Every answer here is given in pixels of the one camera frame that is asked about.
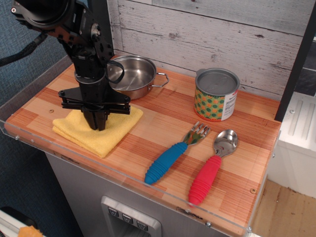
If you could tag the red handled spoon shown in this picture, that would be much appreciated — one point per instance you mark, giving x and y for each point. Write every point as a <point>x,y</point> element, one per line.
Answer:
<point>224,144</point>

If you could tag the clear acrylic table guard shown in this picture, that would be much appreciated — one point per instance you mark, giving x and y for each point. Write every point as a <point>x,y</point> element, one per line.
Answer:
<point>88,181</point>

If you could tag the grey toy cabinet panel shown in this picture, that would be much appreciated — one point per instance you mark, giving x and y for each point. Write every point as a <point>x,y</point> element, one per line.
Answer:
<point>124,221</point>

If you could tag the blue handled fork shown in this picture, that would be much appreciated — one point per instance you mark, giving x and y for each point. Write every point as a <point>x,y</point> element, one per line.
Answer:
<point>163,163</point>

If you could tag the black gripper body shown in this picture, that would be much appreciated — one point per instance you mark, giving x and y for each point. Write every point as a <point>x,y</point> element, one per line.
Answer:
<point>94,95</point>

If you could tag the yellow cloth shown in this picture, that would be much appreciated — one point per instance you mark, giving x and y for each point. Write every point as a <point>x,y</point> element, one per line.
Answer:
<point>75,128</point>

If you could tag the green patterned tin can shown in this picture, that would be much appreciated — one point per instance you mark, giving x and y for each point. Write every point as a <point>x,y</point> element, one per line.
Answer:
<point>215,93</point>

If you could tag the small steel pot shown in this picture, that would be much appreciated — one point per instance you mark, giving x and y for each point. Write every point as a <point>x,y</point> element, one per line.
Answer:
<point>137,77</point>

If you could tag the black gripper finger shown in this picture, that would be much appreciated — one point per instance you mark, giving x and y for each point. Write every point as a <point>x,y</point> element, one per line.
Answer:
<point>101,118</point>
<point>90,117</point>

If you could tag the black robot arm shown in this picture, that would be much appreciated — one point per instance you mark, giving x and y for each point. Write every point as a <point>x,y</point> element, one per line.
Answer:
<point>80,34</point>

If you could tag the white cabinet at right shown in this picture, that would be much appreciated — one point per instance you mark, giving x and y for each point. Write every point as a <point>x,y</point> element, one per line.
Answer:
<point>293,163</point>

